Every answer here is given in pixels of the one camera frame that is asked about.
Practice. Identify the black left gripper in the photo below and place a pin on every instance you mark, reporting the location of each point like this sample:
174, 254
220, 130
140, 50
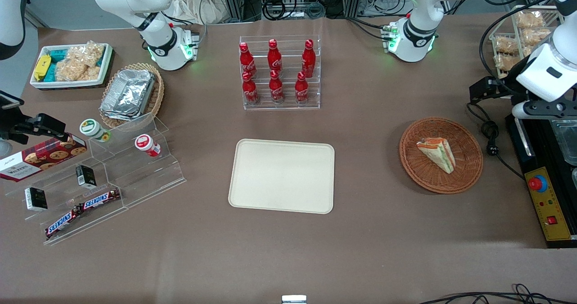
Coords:
508, 82

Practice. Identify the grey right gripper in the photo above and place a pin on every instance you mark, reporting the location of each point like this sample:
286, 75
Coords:
17, 126

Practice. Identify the triangular sandwich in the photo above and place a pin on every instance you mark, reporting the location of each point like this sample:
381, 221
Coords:
438, 153

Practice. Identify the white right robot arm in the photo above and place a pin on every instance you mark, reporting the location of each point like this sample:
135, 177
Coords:
153, 6

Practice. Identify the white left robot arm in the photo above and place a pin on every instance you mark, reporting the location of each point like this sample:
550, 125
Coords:
419, 24

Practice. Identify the round brown wicker basket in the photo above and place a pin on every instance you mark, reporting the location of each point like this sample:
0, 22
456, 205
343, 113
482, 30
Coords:
466, 168

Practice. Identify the oval light wicker basket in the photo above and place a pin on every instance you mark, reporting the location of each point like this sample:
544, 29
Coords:
157, 94

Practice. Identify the cream plastic tray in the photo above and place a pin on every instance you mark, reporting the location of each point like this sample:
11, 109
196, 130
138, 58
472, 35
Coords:
281, 175

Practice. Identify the yellow snack packet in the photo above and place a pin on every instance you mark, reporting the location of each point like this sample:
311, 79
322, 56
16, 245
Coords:
42, 67

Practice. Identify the teal snack packet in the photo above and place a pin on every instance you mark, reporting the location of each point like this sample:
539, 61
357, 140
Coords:
52, 71
58, 53

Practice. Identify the white rectangular snack bin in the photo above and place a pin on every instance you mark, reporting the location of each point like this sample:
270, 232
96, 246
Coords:
67, 84

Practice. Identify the bagged fried snack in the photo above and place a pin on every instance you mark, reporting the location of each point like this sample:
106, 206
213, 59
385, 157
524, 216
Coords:
505, 62
506, 45
529, 19
536, 35

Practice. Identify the red tartan cookie box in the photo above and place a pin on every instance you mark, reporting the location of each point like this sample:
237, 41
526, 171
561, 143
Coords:
40, 159

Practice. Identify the clear bag rice crackers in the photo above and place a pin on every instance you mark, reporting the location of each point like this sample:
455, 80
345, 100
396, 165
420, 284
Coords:
88, 53
74, 71

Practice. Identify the green lid yogurt cup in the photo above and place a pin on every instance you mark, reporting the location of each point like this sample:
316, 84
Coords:
92, 129

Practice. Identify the black machine yellow panel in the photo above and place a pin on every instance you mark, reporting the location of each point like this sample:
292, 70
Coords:
547, 204

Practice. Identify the small black box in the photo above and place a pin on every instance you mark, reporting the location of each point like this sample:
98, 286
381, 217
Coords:
85, 177
36, 199

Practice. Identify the aluminium foil container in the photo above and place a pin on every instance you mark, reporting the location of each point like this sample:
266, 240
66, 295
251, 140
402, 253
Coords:
128, 94

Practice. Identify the brown snickers bar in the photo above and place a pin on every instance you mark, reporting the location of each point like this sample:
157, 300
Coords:
100, 199
63, 223

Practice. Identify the red lid yogurt cup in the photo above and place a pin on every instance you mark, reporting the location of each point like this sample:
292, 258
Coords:
145, 144

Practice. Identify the clear acrylic stepped shelf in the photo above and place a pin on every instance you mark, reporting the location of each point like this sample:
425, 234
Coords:
135, 177

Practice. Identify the red cola bottle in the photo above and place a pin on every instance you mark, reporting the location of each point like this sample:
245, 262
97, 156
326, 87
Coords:
247, 62
274, 59
250, 92
301, 91
276, 89
308, 62

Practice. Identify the clear acrylic bottle rack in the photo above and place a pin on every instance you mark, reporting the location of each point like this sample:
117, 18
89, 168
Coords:
288, 105

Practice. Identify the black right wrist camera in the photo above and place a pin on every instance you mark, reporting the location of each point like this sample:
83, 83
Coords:
48, 124

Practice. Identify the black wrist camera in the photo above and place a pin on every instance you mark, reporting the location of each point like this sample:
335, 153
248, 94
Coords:
487, 89
48, 124

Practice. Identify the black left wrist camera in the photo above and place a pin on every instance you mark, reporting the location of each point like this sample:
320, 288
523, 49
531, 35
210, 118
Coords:
487, 89

